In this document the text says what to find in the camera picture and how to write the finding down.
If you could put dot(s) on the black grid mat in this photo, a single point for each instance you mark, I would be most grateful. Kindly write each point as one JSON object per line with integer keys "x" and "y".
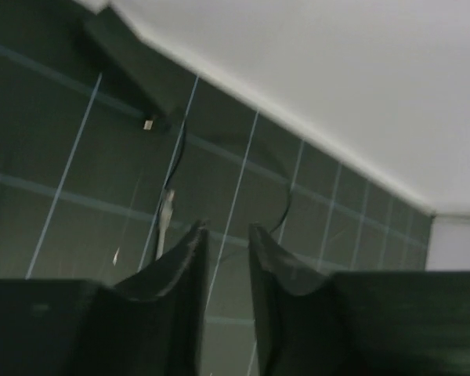
{"x": 80, "y": 181}

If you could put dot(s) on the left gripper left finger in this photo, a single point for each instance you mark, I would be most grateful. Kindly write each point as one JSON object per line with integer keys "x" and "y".
{"x": 151, "y": 323}

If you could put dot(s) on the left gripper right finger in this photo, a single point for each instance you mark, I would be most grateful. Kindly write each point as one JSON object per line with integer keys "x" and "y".
{"x": 355, "y": 323}

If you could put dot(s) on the black power adapter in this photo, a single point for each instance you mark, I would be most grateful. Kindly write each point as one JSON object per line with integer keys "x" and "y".
{"x": 135, "y": 69}

